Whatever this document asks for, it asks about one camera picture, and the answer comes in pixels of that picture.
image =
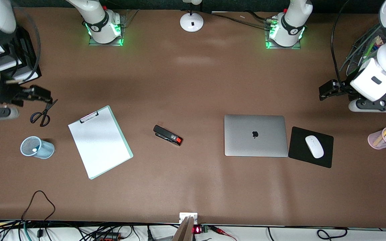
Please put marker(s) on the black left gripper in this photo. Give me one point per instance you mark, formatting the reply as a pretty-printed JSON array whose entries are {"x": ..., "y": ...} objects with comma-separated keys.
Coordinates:
[{"x": 343, "y": 89}]

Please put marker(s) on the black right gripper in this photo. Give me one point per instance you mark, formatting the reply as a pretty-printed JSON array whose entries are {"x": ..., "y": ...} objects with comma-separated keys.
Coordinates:
[{"x": 9, "y": 94}]

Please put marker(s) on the light blue marker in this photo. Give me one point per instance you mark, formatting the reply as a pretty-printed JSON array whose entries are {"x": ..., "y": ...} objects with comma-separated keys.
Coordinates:
[{"x": 34, "y": 150}]

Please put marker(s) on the silver laptop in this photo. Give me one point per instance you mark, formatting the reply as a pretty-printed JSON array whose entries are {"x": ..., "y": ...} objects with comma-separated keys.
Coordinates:
[{"x": 243, "y": 140}]

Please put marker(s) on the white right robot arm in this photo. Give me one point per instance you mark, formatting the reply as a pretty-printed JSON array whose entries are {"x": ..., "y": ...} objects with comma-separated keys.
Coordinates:
[{"x": 101, "y": 23}]

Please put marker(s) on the green marker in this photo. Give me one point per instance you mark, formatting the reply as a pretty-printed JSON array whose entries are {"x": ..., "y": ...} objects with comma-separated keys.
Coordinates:
[{"x": 370, "y": 48}]

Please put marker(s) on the black scissors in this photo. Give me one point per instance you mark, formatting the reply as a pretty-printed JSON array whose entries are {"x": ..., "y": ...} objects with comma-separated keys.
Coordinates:
[{"x": 45, "y": 113}]

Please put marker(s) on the black stacked paper tray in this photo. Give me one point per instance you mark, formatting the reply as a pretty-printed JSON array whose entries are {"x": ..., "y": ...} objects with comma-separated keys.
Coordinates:
[{"x": 23, "y": 50}]

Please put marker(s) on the blue mesh pen cup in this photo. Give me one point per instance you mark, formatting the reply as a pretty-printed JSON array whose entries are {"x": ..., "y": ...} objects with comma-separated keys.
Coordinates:
[{"x": 44, "y": 150}]

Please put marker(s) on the white computer mouse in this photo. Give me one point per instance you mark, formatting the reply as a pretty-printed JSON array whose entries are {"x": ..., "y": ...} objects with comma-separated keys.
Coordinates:
[{"x": 314, "y": 146}]

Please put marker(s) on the black mouse pad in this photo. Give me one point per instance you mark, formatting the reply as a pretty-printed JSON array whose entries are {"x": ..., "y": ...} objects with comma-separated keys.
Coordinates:
[{"x": 300, "y": 150}]

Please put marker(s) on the pink mesh pen cup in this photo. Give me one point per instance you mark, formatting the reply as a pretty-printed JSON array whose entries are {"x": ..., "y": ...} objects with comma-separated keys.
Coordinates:
[{"x": 375, "y": 142}]

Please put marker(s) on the yellow pen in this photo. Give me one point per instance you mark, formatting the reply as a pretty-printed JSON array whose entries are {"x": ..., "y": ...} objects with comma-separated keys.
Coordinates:
[{"x": 381, "y": 137}]

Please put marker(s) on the white paper sheet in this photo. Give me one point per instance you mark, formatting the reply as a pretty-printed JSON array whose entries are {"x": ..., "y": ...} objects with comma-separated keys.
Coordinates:
[{"x": 102, "y": 147}]

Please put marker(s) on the teal clipboard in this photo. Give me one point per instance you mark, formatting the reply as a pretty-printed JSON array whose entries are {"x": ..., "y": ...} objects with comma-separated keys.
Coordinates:
[{"x": 127, "y": 147}]

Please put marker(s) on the black stapler with red tip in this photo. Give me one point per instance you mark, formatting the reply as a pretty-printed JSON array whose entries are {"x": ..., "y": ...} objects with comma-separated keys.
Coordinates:
[{"x": 166, "y": 134}]

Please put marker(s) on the white round stand base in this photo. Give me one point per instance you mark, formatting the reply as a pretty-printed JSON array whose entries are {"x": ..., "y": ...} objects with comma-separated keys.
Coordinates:
[{"x": 191, "y": 21}]

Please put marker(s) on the circuit board with red display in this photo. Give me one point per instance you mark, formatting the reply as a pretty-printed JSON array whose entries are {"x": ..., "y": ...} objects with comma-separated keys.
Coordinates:
[{"x": 200, "y": 229}]

